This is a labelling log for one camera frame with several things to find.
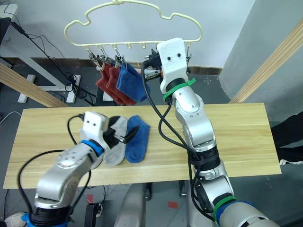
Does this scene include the black floor box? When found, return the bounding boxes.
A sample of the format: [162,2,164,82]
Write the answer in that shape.
[85,201,103,227]

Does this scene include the wooden beam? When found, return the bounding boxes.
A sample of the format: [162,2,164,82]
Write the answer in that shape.
[0,62,70,108]
[229,17,303,104]

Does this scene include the grey and black sock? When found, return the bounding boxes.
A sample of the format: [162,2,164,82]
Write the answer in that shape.
[103,115,129,166]

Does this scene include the red sock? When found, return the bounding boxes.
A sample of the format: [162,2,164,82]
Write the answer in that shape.
[106,67,137,106]
[95,63,112,96]

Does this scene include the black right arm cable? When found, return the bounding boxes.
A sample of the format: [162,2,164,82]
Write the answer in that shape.
[141,60,220,222]

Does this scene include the black trouser leg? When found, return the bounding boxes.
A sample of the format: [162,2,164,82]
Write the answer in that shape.
[270,113,303,164]

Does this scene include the black table caster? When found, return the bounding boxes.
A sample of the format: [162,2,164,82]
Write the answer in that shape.
[178,180,188,198]
[143,183,152,201]

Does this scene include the white desk frame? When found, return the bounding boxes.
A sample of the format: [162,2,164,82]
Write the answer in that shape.
[0,3,82,104]

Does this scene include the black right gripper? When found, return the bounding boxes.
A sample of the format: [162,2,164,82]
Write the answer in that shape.
[144,48,164,80]

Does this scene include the blue sock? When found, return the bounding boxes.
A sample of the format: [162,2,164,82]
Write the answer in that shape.
[124,114,151,164]
[116,63,152,103]

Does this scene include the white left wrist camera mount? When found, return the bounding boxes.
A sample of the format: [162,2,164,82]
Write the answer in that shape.
[79,111,111,152]

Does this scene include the cream plastic clip hanger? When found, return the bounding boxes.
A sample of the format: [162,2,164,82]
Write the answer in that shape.
[64,0,204,50]

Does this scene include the white shoe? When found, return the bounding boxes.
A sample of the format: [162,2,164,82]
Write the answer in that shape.
[279,158,303,166]

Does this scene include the white floor cable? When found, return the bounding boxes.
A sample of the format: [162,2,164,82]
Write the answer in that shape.
[0,111,23,124]

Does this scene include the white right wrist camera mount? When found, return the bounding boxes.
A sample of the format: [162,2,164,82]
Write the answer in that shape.
[156,37,191,94]

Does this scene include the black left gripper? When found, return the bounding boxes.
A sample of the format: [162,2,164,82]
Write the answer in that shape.
[103,125,141,149]

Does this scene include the metal hanger clip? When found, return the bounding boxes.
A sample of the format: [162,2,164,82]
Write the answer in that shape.
[87,48,101,67]
[185,44,193,64]
[112,48,127,70]
[98,47,112,67]

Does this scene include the green cable tie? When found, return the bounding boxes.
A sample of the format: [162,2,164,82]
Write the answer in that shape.
[212,195,238,222]
[162,79,196,101]

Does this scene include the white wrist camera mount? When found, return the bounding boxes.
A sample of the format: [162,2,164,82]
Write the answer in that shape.
[156,37,191,94]
[79,111,111,152]

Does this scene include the grey rounded shape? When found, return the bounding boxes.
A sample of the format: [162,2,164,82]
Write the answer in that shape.
[114,183,149,227]

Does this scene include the black floor cables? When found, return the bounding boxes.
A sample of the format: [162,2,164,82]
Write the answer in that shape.
[9,20,98,106]

